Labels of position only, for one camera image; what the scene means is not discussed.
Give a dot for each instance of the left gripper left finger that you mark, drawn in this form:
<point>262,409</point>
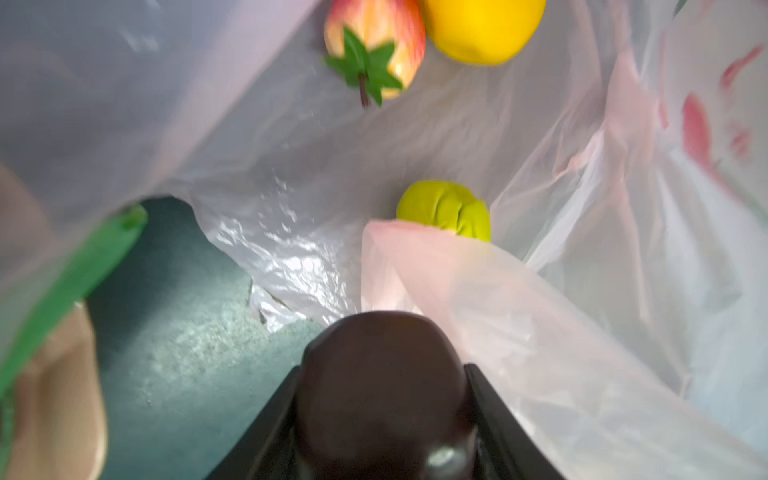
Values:
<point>267,449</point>

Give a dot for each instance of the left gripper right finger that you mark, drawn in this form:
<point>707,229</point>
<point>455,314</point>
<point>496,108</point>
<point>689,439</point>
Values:
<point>504,450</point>

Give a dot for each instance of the dark purple plum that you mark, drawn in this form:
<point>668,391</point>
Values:
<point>383,395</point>

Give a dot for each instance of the pink plastic bag peach print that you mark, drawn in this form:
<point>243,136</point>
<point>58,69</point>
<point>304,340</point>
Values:
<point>620,308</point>

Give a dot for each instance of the pink dragon fruit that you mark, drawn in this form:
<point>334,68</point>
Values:
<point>99,254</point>

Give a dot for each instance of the yellow lemon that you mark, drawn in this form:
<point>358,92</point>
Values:
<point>481,32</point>

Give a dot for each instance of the red yellow strawberry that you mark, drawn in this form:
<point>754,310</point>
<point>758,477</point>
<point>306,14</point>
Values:
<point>375,46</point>

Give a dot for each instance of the pink flower-shaped fruit plate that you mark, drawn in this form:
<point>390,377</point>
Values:
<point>60,428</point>

